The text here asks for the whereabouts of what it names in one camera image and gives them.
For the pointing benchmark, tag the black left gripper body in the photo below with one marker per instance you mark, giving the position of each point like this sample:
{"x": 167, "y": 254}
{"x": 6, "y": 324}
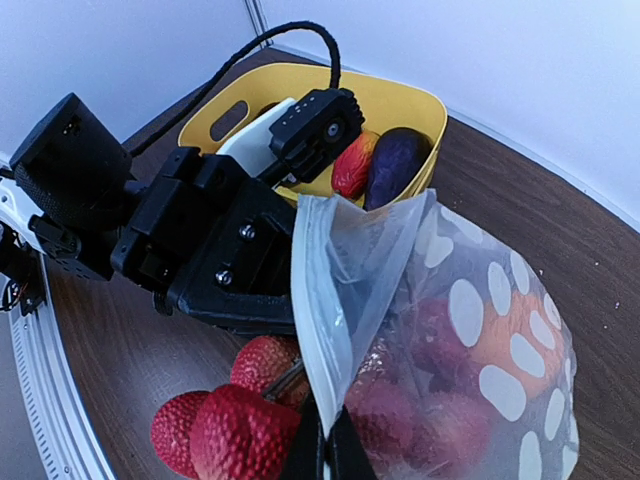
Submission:
{"x": 203, "y": 237}

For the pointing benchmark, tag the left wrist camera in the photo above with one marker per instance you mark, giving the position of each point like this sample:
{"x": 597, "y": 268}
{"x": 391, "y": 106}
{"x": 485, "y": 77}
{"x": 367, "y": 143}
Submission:
{"x": 297, "y": 139}

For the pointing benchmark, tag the red orange toy mango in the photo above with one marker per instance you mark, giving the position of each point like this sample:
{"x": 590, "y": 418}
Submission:
{"x": 351, "y": 169}

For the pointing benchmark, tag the purple toy eggplant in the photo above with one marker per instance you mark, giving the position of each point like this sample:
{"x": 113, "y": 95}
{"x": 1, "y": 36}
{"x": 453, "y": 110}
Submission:
{"x": 398, "y": 156}

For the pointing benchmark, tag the left aluminium corner post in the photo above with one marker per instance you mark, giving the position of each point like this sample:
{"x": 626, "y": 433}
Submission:
{"x": 257, "y": 16}

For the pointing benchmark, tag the orange toy fruit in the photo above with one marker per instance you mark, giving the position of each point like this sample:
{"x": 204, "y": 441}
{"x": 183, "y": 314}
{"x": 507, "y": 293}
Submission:
{"x": 525, "y": 343}

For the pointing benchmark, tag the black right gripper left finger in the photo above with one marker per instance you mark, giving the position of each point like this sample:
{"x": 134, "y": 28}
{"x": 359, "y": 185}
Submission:
{"x": 306, "y": 458}

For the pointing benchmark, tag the red lychee bunch toy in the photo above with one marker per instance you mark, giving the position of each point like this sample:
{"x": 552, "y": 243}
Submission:
{"x": 233, "y": 432}

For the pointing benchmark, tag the clear polka dot zip bag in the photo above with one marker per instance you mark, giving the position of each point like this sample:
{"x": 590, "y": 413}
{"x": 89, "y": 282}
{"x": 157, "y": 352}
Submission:
{"x": 387, "y": 306}

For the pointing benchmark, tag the front aluminium rail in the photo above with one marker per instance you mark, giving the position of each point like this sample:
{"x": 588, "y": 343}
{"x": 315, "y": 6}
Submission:
{"x": 67, "y": 444}

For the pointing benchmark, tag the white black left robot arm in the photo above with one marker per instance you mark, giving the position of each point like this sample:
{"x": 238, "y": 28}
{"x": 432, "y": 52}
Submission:
{"x": 12, "y": 230}

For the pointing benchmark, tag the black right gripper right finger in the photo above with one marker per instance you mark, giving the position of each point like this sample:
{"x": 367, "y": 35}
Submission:
{"x": 345, "y": 457}

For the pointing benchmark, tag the yellow plastic basket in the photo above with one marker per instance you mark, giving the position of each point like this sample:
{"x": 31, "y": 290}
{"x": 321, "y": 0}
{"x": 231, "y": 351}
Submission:
{"x": 384, "y": 104}

